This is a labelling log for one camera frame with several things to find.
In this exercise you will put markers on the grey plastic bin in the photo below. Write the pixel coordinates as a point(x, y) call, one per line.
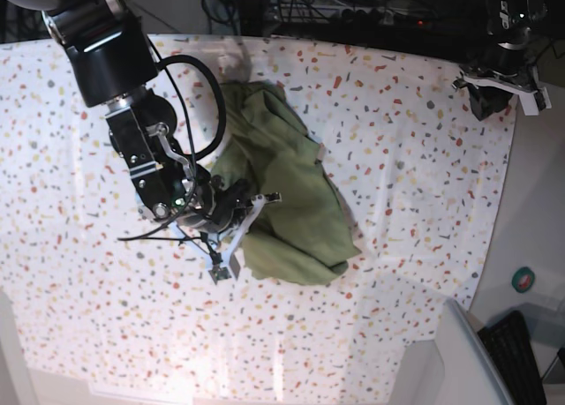
point(470, 377)

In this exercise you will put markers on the green tape roll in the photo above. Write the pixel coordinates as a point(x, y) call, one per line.
point(523, 280)

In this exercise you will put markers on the terrazzo patterned tablecloth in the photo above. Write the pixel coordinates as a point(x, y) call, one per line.
point(421, 176)

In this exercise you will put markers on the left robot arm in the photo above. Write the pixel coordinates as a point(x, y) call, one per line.
point(504, 66)

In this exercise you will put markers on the black keyboard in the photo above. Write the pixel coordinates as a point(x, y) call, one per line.
point(508, 343)

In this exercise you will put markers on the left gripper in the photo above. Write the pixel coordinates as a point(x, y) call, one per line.
point(490, 91)

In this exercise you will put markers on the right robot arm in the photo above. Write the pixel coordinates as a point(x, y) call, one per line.
point(113, 60)

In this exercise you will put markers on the green t-shirt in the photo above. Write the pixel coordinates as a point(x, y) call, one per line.
point(305, 238)

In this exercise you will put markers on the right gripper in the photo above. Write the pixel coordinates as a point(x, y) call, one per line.
point(214, 210)

